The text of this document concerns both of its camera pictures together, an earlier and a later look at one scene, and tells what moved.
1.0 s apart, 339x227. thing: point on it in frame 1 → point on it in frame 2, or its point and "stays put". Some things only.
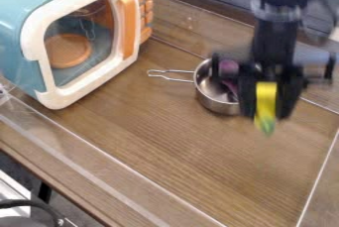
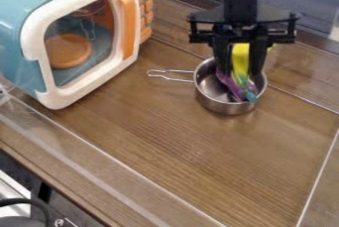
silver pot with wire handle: (210, 94) stays put
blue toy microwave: (72, 31) stays put
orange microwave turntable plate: (67, 50) stays put
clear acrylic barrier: (106, 185) stays put
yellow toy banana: (265, 110) → (241, 61)
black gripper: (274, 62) → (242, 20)
